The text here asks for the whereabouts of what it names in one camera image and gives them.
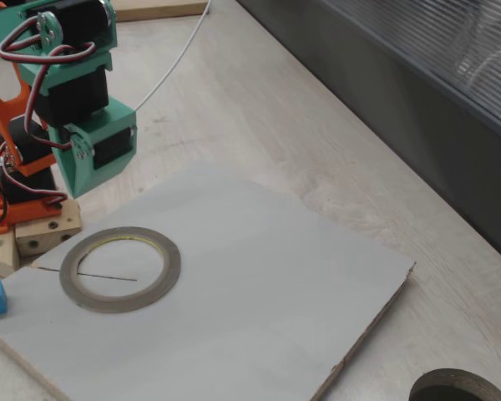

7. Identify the wooden robot base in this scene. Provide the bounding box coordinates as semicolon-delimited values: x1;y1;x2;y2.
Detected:
0;195;84;279

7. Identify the light wooden plank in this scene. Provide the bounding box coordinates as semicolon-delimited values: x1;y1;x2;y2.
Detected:
115;0;210;23

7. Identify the grey chipboard panel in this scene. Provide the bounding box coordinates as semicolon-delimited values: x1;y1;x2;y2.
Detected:
0;162;417;401

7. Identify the ribbed translucent desk divider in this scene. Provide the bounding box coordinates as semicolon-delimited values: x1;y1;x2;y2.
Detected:
237;0;501;271

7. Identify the white USB cable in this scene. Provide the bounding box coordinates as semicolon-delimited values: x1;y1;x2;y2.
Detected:
133;0;213;113

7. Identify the grey ring of tape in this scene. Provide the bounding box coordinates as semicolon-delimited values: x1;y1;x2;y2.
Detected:
58;226;182;315

